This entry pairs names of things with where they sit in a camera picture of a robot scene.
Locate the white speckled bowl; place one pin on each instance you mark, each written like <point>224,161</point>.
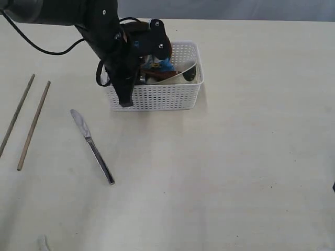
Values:
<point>188,75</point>

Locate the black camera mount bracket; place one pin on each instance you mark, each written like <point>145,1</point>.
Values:
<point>154,41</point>

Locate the wooden chopstick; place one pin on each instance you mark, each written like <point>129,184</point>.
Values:
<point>16,113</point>
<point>32,127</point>

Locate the silver table knife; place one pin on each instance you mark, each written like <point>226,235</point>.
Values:
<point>83,128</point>

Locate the brown round plate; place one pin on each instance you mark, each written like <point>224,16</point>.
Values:
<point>133,29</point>

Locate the brown wooden spoon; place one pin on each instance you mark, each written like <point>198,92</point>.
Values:
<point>159,75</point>

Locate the white perforated plastic basket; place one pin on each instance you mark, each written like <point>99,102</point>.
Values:
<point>165,97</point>

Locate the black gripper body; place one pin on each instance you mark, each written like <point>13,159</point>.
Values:
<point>121,62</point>

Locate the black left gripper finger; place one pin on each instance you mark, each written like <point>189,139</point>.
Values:
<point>124,89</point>

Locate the blue chips bag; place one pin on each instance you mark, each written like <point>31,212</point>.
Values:
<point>150,61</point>

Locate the silver foil packet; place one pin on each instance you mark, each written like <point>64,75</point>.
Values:
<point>141,80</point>

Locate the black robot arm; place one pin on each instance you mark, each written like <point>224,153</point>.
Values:
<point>96,21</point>

